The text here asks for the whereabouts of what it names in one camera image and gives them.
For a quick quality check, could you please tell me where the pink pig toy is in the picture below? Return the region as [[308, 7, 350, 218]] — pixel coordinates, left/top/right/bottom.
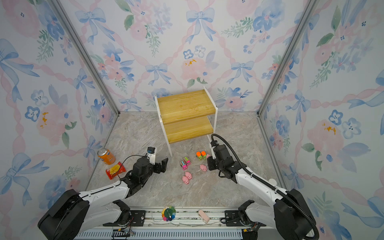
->
[[182, 176, 190, 185], [200, 165, 208, 172], [185, 172, 193, 180]]

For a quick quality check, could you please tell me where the orange green toy car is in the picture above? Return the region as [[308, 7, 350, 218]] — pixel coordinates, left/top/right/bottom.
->
[[196, 152, 203, 161], [201, 151, 208, 160]]

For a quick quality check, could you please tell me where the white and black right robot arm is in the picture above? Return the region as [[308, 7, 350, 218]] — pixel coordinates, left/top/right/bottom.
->
[[208, 141, 320, 240]]

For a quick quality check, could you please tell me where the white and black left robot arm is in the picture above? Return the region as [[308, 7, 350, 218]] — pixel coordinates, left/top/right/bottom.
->
[[38, 157, 168, 240]]

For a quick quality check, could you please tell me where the pink green toy car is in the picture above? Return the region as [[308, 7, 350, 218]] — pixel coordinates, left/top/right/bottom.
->
[[184, 157, 191, 166]]

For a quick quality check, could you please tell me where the red snack packet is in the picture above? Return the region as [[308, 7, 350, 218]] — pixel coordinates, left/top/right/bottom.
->
[[106, 162, 126, 180]]

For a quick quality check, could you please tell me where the orange soda can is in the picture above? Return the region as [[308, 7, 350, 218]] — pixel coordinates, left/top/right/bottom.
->
[[97, 148, 116, 165]]

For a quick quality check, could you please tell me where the colourful round disc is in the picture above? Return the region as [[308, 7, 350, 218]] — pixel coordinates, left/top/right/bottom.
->
[[162, 206, 176, 222]]

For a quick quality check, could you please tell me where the white round cap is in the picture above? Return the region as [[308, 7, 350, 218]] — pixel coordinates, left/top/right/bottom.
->
[[268, 179, 277, 186]]

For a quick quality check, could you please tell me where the pink eraser block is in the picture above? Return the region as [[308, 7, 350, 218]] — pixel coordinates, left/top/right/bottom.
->
[[198, 210, 210, 224]]

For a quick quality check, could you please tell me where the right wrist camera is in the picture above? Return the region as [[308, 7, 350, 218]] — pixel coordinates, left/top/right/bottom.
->
[[211, 147, 216, 160]]

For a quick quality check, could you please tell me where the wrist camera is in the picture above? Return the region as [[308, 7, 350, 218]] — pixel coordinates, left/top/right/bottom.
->
[[211, 147, 216, 160], [146, 147, 156, 165]]

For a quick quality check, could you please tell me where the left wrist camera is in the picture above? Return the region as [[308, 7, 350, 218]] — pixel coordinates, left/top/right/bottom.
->
[[146, 147, 156, 165]]

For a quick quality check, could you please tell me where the black corrugated cable hose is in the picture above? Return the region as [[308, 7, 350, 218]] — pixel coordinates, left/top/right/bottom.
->
[[210, 133, 320, 240]]

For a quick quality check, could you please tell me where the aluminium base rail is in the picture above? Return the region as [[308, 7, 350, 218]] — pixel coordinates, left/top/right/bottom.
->
[[50, 205, 316, 240]]

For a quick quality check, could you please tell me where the wooden two-tier shelf white frame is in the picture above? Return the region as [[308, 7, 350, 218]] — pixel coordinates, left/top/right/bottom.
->
[[154, 88, 218, 156]]

